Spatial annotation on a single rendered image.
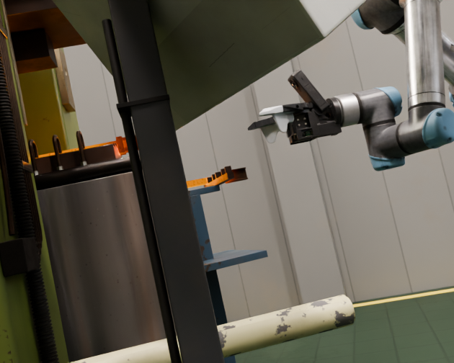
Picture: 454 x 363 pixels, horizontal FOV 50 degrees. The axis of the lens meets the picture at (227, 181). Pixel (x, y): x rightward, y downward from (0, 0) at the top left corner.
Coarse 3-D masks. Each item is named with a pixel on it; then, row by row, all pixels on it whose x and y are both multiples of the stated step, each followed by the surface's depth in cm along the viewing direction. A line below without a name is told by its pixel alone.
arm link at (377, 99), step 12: (360, 96) 112; (372, 96) 112; (384, 96) 112; (396, 96) 112; (360, 108) 111; (372, 108) 112; (384, 108) 112; (396, 108) 113; (360, 120) 113; (372, 120) 112
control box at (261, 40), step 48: (96, 0) 58; (192, 0) 48; (240, 0) 44; (288, 0) 40; (336, 0) 42; (96, 48) 65; (192, 48) 52; (240, 48) 48; (288, 48) 44; (192, 96) 58
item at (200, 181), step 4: (240, 168) 177; (244, 168) 177; (236, 172) 177; (240, 172) 177; (244, 172) 178; (236, 176) 176; (240, 176) 177; (244, 176) 177; (192, 180) 171; (196, 180) 171; (200, 180) 172; (204, 180) 172; (232, 180) 175; (236, 180) 176; (240, 180) 177; (188, 184) 170; (192, 184) 171; (196, 184) 171; (200, 184) 171; (204, 184) 174
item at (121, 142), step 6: (120, 138) 106; (102, 144) 106; (108, 144) 106; (120, 144) 105; (126, 144) 107; (66, 150) 105; (72, 150) 105; (78, 150) 105; (120, 150) 105; (126, 150) 106; (42, 156) 104
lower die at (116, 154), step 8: (112, 144) 95; (72, 152) 94; (88, 152) 94; (96, 152) 95; (104, 152) 95; (112, 152) 95; (40, 160) 93; (48, 160) 93; (64, 160) 94; (72, 160) 94; (80, 160) 94; (88, 160) 94; (96, 160) 94; (104, 160) 95; (40, 168) 93; (48, 168) 93; (56, 168) 93; (64, 168) 94
